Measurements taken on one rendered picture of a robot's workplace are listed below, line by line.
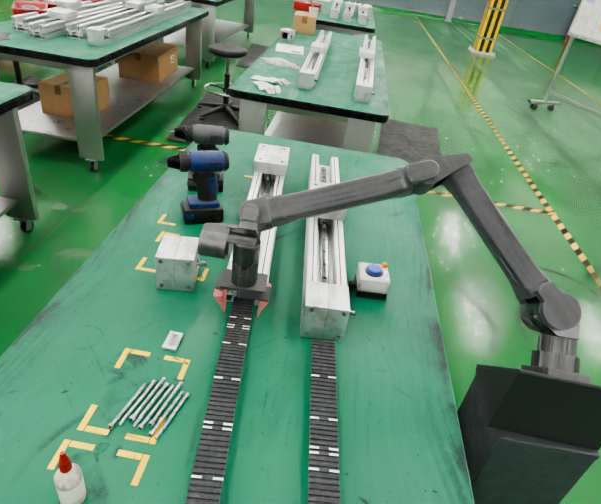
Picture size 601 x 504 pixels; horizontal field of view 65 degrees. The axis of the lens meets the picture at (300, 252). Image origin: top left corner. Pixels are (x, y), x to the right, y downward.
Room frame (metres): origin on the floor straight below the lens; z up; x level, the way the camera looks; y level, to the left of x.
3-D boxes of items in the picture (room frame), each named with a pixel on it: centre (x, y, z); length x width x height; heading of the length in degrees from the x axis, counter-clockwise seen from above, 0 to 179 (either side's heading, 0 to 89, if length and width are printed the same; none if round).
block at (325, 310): (0.84, -0.09, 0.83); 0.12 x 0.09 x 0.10; 93
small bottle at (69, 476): (0.36, 0.28, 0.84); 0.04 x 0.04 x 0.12
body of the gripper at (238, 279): (0.82, 0.11, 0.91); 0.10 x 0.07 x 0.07; 93
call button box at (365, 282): (1.01, -0.19, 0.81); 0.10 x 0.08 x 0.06; 93
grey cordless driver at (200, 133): (1.43, 0.38, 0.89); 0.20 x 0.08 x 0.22; 102
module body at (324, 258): (1.28, -0.06, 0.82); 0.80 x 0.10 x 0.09; 3
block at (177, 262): (0.93, 0.28, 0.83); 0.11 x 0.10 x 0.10; 97
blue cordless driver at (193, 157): (1.22, 0.34, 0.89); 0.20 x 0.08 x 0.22; 115
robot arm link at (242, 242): (0.82, 0.12, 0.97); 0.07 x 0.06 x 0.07; 88
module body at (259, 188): (1.27, 0.13, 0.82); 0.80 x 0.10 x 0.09; 3
